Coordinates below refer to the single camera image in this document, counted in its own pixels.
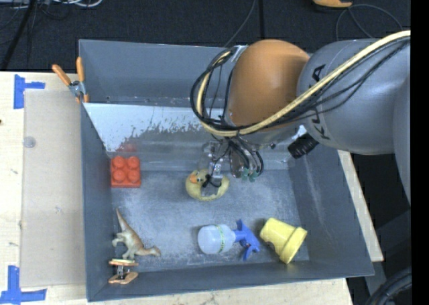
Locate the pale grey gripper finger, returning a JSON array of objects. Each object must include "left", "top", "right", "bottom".
[
  {"left": 202, "top": 176, "right": 222, "bottom": 198},
  {"left": 212, "top": 162, "right": 225, "bottom": 186}
]

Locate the yellow rubber duck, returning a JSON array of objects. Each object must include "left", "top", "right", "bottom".
[{"left": 184, "top": 168, "right": 231, "bottom": 202}]

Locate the grey metal bin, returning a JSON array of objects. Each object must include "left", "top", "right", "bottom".
[{"left": 77, "top": 38, "right": 376, "bottom": 303}]

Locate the white spray bottle blue nozzle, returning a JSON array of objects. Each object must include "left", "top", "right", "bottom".
[{"left": 196, "top": 219, "right": 262, "bottom": 262}]

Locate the yellow plastic cup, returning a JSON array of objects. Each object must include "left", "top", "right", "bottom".
[{"left": 258, "top": 217, "right": 309, "bottom": 265}]

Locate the orange toy brick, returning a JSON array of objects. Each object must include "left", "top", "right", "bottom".
[{"left": 110, "top": 155, "right": 143, "bottom": 189}]

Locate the tan toy dinosaur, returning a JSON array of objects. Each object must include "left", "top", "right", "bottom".
[{"left": 111, "top": 207, "right": 162, "bottom": 261}]

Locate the pale wood flat board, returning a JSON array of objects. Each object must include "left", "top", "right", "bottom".
[{"left": 19, "top": 89, "right": 86, "bottom": 288}]

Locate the black cylinder on white bracket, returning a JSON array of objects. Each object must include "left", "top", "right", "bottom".
[{"left": 286, "top": 125, "right": 320, "bottom": 160}]

